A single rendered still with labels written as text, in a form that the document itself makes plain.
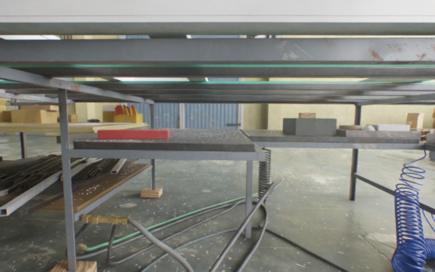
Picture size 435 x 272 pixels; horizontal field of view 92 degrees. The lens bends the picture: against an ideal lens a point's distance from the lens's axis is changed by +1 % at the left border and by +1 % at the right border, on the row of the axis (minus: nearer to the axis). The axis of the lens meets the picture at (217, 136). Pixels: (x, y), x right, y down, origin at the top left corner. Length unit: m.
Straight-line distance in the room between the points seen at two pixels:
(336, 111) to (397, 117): 1.92
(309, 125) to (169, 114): 6.15
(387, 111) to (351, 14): 8.20
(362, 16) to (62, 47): 0.59
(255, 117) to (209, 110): 1.50
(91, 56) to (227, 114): 6.49
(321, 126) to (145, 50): 1.09
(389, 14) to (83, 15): 0.55
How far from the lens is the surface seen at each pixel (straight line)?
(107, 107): 1.93
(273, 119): 6.74
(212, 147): 0.83
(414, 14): 0.56
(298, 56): 0.48
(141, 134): 1.00
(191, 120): 7.00
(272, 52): 0.47
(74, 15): 0.52
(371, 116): 8.39
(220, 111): 6.93
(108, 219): 1.08
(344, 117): 7.95
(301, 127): 1.32
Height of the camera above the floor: 0.69
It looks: 5 degrees down
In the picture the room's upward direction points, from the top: 1 degrees clockwise
